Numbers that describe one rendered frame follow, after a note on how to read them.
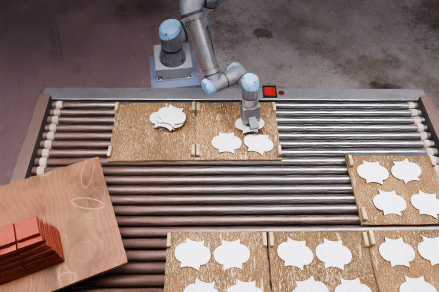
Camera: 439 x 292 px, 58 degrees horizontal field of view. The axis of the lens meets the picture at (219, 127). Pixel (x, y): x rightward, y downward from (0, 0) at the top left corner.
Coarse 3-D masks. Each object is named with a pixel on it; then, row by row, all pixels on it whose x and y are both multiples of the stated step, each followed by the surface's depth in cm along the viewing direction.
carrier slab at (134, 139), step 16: (128, 112) 203; (144, 112) 203; (112, 128) 196; (128, 128) 197; (144, 128) 197; (192, 128) 198; (112, 144) 191; (128, 144) 191; (144, 144) 191; (160, 144) 191; (176, 144) 192; (112, 160) 185; (128, 160) 186; (144, 160) 186; (160, 160) 187; (176, 160) 187; (192, 160) 187
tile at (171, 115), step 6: (162, 108) 198; (168, 108) 198; (174, 108) 198; (180, 108) 198; (162, 114) 196; (168, 114) 196; (174, 114) 196; (180, 114) 196; (162, 120) 194; (168, 120) 194; (174, 120) 194; (180, 120) 194
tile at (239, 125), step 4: (236, 120) 199; (240, 120) 199; (260, 120) 198; (236, 124) 197; (240, 124) 197; (260, 124) 197; (236, 128) 197; (240, 128) 196; (244, 128) 195; (248, 128) 195; (260, 128) 195; (244, 132) 194; (248, 132) 195; (252, 132) 195; (256, 132) 194
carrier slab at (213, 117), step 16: (208, 112) 204; (224, 112) 204; (208, 128) 198; (224, 128) 198; (272, 128) 199; (208, 144) 192; (208, 160) 188; (224, 160) 188; (240, 160) 188; (256, 160) 189; (272, 160) 189
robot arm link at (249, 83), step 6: (240, 78) 178; (246, 78) 174; (252, 78) 174; (258, 78) 174; (240, 84) 178; (246, 84) 173; (252, 84) 173; (258, 84) 175; (246, 90) 176; (252, 90) 175; (258, 90) 178; (246, 96) 178; (252, 96) 178; (258, 96) 182
